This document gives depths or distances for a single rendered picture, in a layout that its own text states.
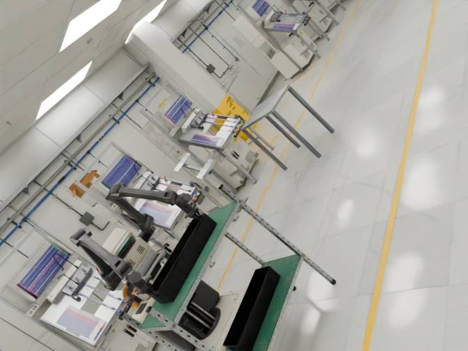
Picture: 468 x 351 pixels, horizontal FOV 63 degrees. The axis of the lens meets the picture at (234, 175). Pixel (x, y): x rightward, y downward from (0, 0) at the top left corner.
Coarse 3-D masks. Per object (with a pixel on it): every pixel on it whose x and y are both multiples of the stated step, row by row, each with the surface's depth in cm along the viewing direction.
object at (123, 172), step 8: (120, 160) 500; (128, 160) 503; (120, 168) 494; (128, 168) 500; (136, 168) 506; (112, 176) 483; (120, 176) 490; (128, 176) 496; (104, 184) 477; (112, 184) 480
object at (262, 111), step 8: (288, 88) 438; (272, 96) 461; (280, 96) 429; (296, 96) 441; (264, 104) 467; (272, 104) 430; (304, 104) 445; (256, 112) 471; (264, 112) 437; (272, 112) 419; (312, 112) 448; (248, 120) 477; (256, 120) 446; (272, 120) 501; (280, 120) 424; (320, 120) 452; (280, 128) 504; (288, 128) 427; (328, 128) 456; (248, 136) 480; (288, 136) 508; (296, 136) 431; (256, 144) 484; (296, 144) 512; (304, 144) 434; (264, 152) 488; (312, 152) 438
